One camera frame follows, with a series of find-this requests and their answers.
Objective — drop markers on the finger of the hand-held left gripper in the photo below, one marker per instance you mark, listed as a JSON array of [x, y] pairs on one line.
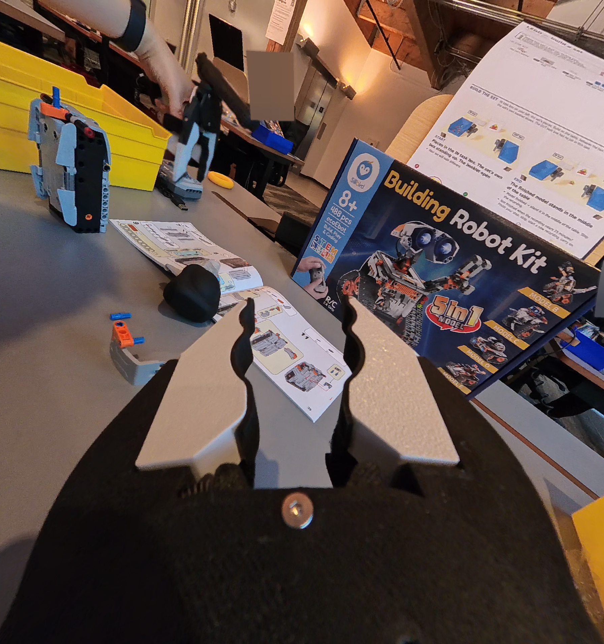
[[187, 151], [209, 151]]

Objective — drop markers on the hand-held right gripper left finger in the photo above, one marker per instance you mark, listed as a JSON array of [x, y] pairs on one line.
[[196, 407]]

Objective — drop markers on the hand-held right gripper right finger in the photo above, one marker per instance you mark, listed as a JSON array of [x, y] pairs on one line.
[[397, 402]]

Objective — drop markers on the grey battery box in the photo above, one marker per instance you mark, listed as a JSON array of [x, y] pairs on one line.
[[183, 186]]

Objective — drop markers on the grey bracket with orange connector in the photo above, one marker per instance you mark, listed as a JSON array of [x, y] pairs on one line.
[[131, 367]]

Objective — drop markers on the black pouch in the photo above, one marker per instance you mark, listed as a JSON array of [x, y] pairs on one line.
[[191, 294]]

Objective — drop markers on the person's left forearm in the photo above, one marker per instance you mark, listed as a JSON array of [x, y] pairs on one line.
[[156, 55]]

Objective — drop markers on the grey desk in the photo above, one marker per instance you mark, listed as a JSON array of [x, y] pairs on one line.
[[55, 281]]

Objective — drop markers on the printed task sheet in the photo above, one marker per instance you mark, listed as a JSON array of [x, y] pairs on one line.
[[533, 126]]

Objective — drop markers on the person's left hand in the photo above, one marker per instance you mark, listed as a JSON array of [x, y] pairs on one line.
[[181, 95]]

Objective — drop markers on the yellow plastic bin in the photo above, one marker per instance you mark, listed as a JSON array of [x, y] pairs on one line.
[[131, 131], [601, 553]]

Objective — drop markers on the blue plastic bin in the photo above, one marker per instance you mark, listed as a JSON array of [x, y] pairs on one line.
[[274, 140], [591, 352]]

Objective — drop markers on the black monitor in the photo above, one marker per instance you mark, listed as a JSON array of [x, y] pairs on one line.
[[226, 43]]

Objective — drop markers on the open instruction booklet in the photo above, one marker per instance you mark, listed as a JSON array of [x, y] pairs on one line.
[[181, 241]]

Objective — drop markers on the grey and black brick model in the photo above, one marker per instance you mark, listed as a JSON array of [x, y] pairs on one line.
[[88, 166]]

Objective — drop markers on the black wristband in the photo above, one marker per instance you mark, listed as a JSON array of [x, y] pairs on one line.
[[133, 25]]

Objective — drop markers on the metal door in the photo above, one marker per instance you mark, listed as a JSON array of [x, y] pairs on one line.
[[317, 110]]

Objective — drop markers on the paper notice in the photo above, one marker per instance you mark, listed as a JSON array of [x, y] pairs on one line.
[[280, 22]]

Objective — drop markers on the clear plastic bag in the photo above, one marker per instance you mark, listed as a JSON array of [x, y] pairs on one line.
[[210, 266]]

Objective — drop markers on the small blue pin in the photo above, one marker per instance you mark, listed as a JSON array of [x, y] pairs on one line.
[[120, 316]]

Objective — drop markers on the robot kit box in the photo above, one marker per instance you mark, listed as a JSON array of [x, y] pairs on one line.
[[432, 261]]

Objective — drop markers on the wooden board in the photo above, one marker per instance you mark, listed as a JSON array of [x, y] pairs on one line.
[[417, 131]]

